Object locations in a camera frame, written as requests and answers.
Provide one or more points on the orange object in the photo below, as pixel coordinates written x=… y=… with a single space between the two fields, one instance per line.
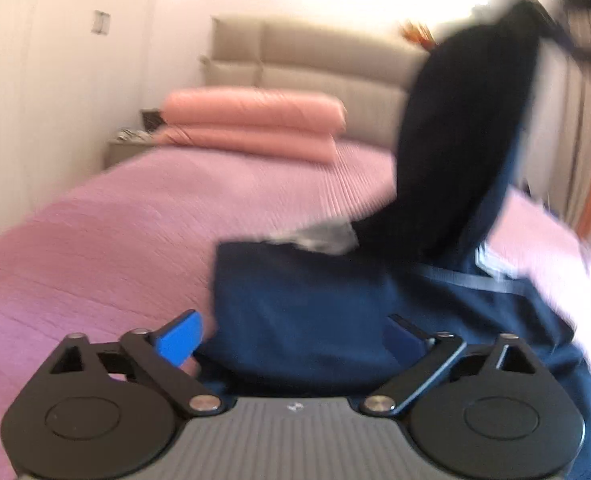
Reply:
x=418 y=32

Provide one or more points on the bed with pink bedspread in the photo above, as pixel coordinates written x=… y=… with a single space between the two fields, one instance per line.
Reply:
x=100 y=240

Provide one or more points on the dark object on nightstand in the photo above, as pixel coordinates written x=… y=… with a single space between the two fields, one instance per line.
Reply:
x=150 y=120

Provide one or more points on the beige padded headboard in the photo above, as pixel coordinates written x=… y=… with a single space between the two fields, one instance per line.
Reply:
x=315 y=55

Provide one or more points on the grey cloth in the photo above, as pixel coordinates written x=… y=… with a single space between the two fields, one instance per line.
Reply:
x=323 y=237

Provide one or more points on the striped curtain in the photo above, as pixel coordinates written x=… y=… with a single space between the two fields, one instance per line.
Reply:
x=583 y=125

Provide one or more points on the white wall switch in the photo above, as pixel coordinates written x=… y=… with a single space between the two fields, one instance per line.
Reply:
x=100 y=22

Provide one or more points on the pink pillow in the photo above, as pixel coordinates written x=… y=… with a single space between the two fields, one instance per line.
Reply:
x=255 y=142
x=255 y=107

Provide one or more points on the striped item on nightstand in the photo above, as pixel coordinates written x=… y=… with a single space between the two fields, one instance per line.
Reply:
x=133 y=135

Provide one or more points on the navy blue jacket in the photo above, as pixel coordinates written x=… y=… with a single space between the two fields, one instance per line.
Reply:
x=325 y=310

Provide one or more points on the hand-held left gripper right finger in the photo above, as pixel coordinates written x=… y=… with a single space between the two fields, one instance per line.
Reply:
x=401 y=342

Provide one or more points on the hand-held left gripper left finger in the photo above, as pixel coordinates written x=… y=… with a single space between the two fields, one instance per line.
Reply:
x=178 y=342

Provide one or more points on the beige nightstand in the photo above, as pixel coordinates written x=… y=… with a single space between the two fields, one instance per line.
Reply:
x=123 y=152

